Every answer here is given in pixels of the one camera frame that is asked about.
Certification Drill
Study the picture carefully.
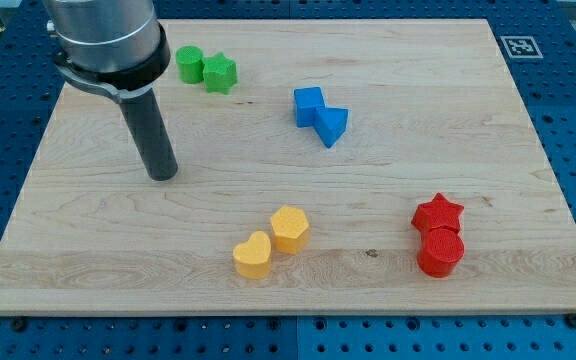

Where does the white fiducial marker tag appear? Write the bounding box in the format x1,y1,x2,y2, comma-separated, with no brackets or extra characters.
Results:
500,35,543,59

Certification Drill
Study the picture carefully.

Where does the yellow hexagon block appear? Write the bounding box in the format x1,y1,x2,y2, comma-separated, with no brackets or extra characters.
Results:
270,206,310,255

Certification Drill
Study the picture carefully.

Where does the green star block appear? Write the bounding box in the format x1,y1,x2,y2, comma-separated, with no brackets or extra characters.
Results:
203,52,238,94

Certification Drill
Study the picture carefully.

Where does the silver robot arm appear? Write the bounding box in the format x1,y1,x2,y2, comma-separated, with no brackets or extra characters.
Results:
43,0,178,181

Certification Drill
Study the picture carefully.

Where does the red cylinder block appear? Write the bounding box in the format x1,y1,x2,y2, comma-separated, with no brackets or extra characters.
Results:
417,228,465,278

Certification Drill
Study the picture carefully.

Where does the yellow heart block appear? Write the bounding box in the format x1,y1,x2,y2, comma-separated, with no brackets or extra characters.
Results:
232,231,272,280

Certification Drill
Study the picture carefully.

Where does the blue cube block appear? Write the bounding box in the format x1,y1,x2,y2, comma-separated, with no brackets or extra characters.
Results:
293,87,325,128

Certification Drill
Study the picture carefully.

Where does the wooden board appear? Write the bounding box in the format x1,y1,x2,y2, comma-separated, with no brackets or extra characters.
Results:
0,19,576,316

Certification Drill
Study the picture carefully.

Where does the red star block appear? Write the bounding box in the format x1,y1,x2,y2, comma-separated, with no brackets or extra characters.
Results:
411,193,464,233

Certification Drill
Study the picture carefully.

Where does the green cylinder block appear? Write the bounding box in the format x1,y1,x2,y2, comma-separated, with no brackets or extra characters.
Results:
175,45,204,84

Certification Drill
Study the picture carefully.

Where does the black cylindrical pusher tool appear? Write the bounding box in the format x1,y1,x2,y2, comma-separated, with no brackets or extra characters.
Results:
119,89,178,181

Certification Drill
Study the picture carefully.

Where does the blue triangle block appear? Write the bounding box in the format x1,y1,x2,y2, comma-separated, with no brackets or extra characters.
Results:
313,107,349,148

